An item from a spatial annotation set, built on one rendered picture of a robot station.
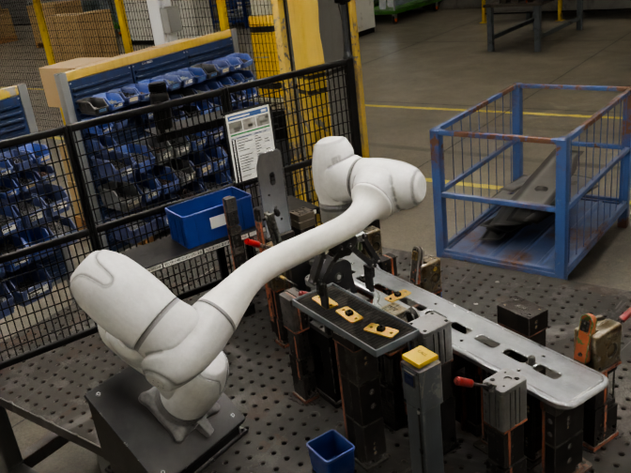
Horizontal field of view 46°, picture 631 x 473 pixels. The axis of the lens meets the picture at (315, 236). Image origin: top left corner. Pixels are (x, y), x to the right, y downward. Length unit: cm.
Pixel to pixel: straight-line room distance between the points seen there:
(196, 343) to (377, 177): 53
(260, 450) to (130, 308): 93
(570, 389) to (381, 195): 68
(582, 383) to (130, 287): 110
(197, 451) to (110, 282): 87
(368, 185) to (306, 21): 167
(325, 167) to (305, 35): 154
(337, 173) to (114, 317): 60
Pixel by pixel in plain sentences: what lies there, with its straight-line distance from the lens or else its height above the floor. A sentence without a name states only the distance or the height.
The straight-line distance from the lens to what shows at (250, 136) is 306.
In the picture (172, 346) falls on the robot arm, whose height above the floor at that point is 139.
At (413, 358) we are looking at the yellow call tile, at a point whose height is 116.
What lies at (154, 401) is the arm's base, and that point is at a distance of 220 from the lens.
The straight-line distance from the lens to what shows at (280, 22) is 521.
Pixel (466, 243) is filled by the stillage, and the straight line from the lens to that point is 470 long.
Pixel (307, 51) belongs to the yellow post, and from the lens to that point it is 320.
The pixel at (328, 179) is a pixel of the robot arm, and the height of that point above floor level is 155.
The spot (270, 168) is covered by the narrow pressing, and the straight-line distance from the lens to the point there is 280.
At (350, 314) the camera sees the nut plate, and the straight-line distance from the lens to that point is 191.
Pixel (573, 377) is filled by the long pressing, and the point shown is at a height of 100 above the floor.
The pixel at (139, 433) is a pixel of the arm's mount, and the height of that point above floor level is 86.
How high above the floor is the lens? 210
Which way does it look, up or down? 23 degrees down
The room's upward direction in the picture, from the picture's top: 7 degrees counter-clockwise
